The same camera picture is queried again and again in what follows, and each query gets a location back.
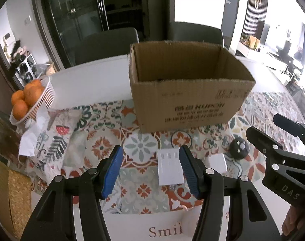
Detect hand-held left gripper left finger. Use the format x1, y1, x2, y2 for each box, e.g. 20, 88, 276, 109
20, 145, 124, 241

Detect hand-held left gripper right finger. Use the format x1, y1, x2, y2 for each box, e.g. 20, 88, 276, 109
179, 144, 281, 241

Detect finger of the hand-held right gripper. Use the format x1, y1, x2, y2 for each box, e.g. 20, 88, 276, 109
273, 114, 305, 153
246, 126, 285, 162

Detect white rectangular adapter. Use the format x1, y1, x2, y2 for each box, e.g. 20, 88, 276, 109
157, 149, 184, 191

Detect brown cardboard box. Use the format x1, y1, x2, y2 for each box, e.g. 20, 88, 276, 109
129, 41, 256, 133

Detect person's right hand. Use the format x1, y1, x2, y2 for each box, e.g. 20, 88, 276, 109
282, 204, 305, 236

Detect black round plug adapter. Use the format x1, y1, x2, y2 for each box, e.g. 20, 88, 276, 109
229, 139, 250, 160

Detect white square charger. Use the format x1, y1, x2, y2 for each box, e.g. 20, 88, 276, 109
208, 154, 227, 174

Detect patterned tile-print table runner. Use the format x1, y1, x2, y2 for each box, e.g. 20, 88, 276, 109
24, 90, 305, 215

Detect floral tissue pouch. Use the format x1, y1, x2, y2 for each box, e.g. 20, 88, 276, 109
18, 108, 83, 172

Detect white television cabinet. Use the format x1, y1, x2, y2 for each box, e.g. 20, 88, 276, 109
236, 41, 263, 57

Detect flat television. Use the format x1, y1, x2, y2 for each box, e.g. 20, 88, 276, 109
261, 22, 271, 42

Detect woven yellow mat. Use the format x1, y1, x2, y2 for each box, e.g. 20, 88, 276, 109
0, 161, 32, 240

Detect white slatted fruit basket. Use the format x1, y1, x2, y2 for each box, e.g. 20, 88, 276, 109
9, 76, 55, 126

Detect orange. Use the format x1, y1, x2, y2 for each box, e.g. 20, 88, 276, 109
12, 100, 29, 120
11, 90, 25, 105
24, 87, 45, 106
24, 80, 43, 90

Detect glass vase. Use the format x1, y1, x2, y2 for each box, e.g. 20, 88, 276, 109
0, 109, 21, 156

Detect grey dining chair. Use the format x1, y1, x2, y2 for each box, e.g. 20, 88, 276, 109
74, 28, 140, 66
167, 22, 224, 48

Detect dark grey bag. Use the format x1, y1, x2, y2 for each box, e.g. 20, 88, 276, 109
32, 64, 52, 77

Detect dark interior door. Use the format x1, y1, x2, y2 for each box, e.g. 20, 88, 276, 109
221, 0, 240, 35

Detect white cubby shelf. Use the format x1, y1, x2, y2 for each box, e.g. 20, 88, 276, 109
9, 40, 38, 83

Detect dark framed glass sliding door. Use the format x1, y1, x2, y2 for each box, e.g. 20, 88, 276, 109
29, 0, 174, 69

